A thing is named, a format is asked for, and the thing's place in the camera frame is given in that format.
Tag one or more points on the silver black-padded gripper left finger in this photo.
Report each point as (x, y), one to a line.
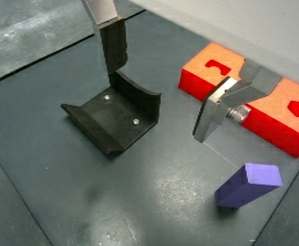
(110, 28)

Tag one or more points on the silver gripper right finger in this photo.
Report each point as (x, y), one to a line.
(226, 101)

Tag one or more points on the red shape-sorter board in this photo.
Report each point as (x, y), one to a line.
(274, 114)

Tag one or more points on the black curved plastic holder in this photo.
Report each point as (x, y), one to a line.
(119, 115)

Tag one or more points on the purple rectangular block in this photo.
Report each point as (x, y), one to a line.
(251, 182)

